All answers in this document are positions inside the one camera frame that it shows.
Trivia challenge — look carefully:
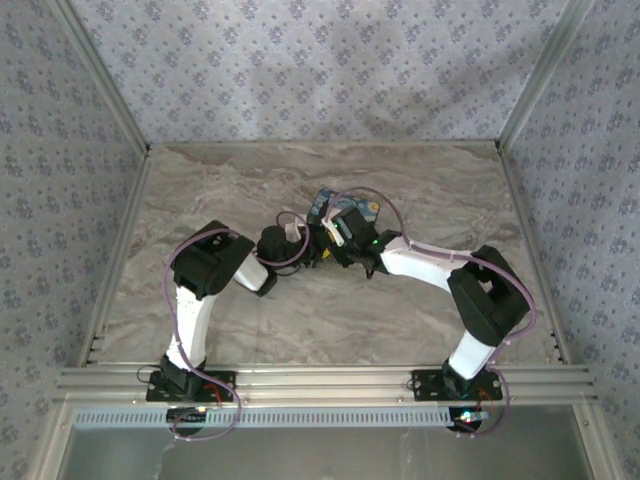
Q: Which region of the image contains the blue starry night box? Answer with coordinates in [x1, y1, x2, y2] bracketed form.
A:
[307, 187, 382, 227]

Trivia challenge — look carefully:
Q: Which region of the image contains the black controller board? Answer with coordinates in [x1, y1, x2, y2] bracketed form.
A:
[449, 408, 490, 432]
[167, 407, 210, 426]

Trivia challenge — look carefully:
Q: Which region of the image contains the grey metal panel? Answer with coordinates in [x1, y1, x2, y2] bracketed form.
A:
[49, 405, 601, 480]

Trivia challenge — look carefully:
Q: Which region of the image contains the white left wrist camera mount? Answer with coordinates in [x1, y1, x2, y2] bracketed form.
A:
[283, 218, 310, 242]

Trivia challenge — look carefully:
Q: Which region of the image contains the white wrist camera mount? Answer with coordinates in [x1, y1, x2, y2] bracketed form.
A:
[321, 199, 347, 247]
[283, 218, 310, 242]

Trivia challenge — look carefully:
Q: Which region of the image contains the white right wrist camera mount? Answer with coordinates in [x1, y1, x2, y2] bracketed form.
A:
[321, 199, 347, 247]

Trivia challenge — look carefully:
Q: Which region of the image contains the thin aluminium table edge rail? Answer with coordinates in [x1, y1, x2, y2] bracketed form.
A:
[149, 141, 501, 149]

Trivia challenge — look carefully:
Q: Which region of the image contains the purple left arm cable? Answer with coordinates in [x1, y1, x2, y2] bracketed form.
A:
[166, 209, 312, 442]

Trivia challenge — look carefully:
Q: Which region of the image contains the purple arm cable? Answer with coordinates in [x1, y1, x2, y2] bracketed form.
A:
[327, 185, 540, 440]
[166, 209, 312, 442]

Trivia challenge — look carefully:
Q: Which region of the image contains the aluminium mounting rail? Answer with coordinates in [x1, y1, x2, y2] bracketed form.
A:
[54, 364, 599, 406]

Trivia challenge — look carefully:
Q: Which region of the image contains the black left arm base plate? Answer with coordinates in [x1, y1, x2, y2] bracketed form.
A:
[145, 370, 237, 403]

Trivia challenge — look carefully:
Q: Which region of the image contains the aluminium side rail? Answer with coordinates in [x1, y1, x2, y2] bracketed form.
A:
[77, 149, 154, 369]
[499, 149, 571, 364]

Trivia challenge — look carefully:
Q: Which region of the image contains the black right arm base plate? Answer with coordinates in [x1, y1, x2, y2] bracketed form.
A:
[410, 369, 503, 402]

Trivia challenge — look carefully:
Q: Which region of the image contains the grey slotted cable duct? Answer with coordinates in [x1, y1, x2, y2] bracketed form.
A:
[74, 407, 451, 430]

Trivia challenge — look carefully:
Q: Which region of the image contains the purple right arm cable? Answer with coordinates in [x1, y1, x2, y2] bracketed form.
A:
[327, 185, 540, 440]

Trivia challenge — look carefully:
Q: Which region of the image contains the aluminium corner post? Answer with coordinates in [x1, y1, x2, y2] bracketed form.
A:
[47, 0, 151, 154]
[497, 0, 599, 151]

